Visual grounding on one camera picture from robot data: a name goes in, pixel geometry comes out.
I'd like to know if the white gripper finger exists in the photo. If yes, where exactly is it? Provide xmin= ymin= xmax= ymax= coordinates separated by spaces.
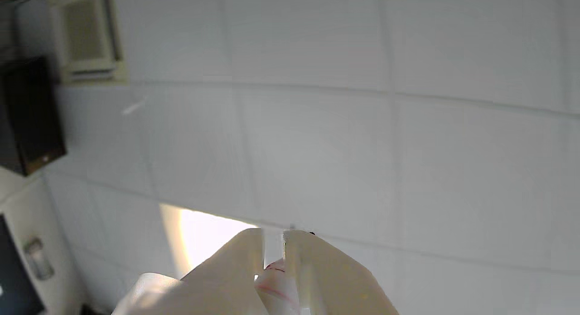
xmin=111 ymin=228 xmax=272 ymax=315
xmin=282 ymin=229 xmax=400 ymax=315

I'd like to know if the white marker with red end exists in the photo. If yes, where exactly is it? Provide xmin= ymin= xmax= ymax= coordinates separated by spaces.
xmin=254 ymin=231 xmax=316 ymax=315

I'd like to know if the rectangular ceiling light panel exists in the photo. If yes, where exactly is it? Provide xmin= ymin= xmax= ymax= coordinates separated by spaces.
xmin=159 ymin=204 xmax=259 ymax=279

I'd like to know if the dark screen panel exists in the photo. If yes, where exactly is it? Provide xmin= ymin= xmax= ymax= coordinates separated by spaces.
xmin=0 ymin=214 xmax=46 ymax=315

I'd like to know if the ceiling air conditioning vent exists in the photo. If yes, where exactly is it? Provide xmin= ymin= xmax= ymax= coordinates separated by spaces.
xmin=50 ymin=0 xmax=128 ymax=84

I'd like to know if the small grey wall fixture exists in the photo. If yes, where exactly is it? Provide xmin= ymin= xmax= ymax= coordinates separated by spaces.
xmin=24 ymin=237 xmax=55 ymax=280

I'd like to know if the black wall speaker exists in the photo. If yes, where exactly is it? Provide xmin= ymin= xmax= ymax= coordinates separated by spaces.
xmin=0 ymin=57 xmax=68 ymax=176

